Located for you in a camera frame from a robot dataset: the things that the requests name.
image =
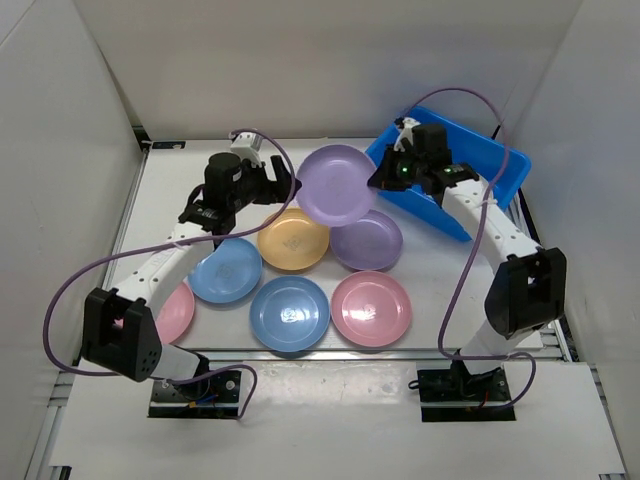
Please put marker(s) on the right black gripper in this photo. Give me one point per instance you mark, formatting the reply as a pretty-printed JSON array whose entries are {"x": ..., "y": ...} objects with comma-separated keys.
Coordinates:
[{"x": 385, "y": 178}]

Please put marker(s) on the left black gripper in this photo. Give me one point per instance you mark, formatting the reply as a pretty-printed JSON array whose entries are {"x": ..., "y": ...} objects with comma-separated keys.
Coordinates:
[{"x": 272, "y": 192}]

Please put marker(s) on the purple plate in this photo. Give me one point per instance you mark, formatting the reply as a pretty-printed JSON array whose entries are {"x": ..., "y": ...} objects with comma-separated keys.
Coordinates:
[
  {"x": 334, "y": 185},
  {"x": 374, "y": 242}
]

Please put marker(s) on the blue plate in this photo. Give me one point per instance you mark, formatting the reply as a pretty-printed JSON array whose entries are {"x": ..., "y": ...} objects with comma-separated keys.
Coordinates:
[
  {"x": 289, "y": 314},
  {"x": 228, "y": 274}
]

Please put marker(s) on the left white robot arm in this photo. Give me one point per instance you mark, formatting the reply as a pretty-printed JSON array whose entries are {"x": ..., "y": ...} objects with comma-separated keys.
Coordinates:
[{"x": 119, "y": 325}]

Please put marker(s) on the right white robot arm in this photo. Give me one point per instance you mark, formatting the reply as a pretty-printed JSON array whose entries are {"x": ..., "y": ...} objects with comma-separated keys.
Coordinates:
[{"x": 528, "y": 289}]

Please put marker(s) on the blue plastic bin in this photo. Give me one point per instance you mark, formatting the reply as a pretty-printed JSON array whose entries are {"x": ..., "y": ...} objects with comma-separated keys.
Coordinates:
[{"x": 483, "y": 154}]

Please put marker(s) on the orange plate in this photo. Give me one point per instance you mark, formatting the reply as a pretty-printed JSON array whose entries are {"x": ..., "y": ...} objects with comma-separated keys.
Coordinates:
[{"x": 293, "y": 241}]

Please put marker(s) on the small black label sticker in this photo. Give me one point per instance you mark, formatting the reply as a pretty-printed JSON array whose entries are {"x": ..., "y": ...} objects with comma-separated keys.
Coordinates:
[{"x": 168, "y": 145}]

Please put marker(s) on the pink plate front right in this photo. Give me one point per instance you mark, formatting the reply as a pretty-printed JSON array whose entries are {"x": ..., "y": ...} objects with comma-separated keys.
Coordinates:
[{"x": 371, "y": 309}]

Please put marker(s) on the pink plate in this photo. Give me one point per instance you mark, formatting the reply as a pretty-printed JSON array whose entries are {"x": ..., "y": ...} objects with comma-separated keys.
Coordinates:
[
  {"x": 172, "y": 313},
  {"x": 371, "y": 309}
]

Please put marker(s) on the pink plate left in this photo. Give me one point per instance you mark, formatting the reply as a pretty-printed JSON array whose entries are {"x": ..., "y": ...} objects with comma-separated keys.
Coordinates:
[{"x": 172, "y": 313}]

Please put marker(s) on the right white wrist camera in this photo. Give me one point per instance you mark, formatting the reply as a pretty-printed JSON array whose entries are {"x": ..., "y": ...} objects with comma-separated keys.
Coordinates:
[{"x": 405, "y": 126}]

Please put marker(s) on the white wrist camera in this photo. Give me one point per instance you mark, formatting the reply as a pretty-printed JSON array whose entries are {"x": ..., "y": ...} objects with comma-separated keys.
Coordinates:
[
  {"x": 405, "y": 126},
  {"x": 247, "y": 145}
]

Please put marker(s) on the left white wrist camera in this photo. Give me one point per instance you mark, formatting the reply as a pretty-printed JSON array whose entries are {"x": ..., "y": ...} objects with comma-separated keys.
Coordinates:
[{"x": 247, "y": 145}]

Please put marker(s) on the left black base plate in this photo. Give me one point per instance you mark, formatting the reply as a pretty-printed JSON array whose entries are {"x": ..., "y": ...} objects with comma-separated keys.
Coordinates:
[{"x": 223, "y": 396}]

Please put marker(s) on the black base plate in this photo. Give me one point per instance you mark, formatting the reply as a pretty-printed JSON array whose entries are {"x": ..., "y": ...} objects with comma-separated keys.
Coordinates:
[
  {"x": 446, "y": 399},
  {"x": 223, "y": 396}
]

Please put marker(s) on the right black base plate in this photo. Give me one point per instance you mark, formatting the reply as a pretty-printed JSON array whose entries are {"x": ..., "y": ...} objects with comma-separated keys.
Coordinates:
[{"x": 446, "y": 399}]

